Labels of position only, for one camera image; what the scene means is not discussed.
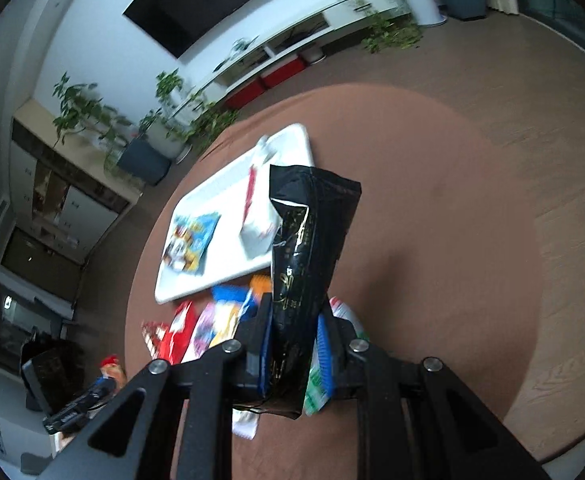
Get blue yellow snack pack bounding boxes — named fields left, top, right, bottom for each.
left=210, top=285, right=260, bottom=347

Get green white snack bag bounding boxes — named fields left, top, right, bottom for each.
left=303, top=296, right=369, bottom=416

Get orange snack bag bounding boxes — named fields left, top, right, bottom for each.
left=249, top=274, right=272, bottom=304

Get pink cartoon snack pack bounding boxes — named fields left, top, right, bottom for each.
left=182, top=302, right=219, bottom=363

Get red snack bag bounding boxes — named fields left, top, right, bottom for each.
left=158, top=301, right=198, bottom=365

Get dark red small snack pack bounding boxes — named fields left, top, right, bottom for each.
left=140, top=322, right=169, bottom=359

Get black snack bag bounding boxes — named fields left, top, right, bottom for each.
left=264, top=165, right=362, bottom=419

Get left hand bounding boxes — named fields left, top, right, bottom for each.
left=53, top=431, right=74, bottom=456

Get white silver sachet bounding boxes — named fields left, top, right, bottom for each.
left=232, top=410, right=259, bottom=440

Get white red snack pack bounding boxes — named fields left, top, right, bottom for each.
left=239, top=136, right=280, bottom=259

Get blue cartoon snack pack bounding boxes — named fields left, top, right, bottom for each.
left=161, top=212, right=221, bottom=275

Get white plastic tray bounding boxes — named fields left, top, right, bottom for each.
left=155, top=124, right=314, bottom=304

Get wooden white cabinet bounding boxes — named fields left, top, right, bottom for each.
left=9, top=99, right=144, bottom=264

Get potted plant dark pot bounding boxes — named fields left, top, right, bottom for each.
left=51, top=72, right=174, bottom=188

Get potted plant white pot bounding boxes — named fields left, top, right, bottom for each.
left=139, top=69, right=242, bottom=162

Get white tv console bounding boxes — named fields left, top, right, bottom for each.
left=177, top=0, right=411, bottom=110

